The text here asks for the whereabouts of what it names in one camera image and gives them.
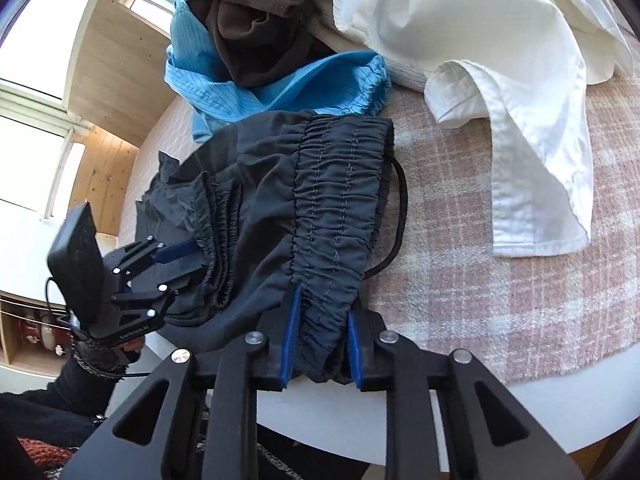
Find brown garment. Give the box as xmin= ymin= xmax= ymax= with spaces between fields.
xmin=186 ymin=0 xmax=332 ymax=88

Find pine plank panel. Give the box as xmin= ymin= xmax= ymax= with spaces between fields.
xmin=68 ymin=126 xmax=139 ymax=236

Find pink plaid tablecloth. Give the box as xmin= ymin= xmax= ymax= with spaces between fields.
xmin=117 ymin=24 xmax=640 ymax=386

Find large light wooden board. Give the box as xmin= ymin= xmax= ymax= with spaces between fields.
xmin=67 ymin=0 xmax=176 ymax=148

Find blue striped garment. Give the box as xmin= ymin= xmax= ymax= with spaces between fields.
xmin=164 ymin=0 xmax=392 ymax=143

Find person's left hand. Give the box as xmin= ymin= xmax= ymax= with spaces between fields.
xmin=117 ymin=336 xmax=145 ymax=353

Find wooden shelf with items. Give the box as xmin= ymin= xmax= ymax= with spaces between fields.
xmin=1 ymin=292 xmax=72 ymax=377

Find white garment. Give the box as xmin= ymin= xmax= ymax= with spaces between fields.
xmin=333 ymin=0 xmax=634 ymax=258

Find black drawstring pants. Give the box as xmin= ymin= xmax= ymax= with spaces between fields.
xmin=136 ymin=112 xmax=396 ymax=382

